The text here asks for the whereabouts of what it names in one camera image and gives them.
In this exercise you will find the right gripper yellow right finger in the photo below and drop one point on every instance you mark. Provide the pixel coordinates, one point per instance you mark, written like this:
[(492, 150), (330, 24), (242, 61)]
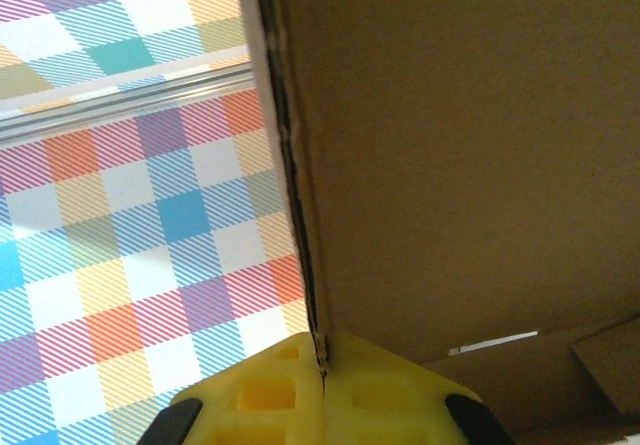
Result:
[(400, 405)]

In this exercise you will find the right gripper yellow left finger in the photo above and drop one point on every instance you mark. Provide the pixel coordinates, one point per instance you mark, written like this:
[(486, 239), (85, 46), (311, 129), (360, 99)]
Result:
[(250, 405)]

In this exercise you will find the brown cardboard mailer box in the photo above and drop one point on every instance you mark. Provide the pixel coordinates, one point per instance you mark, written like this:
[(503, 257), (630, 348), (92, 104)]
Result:
[(450, 165)]

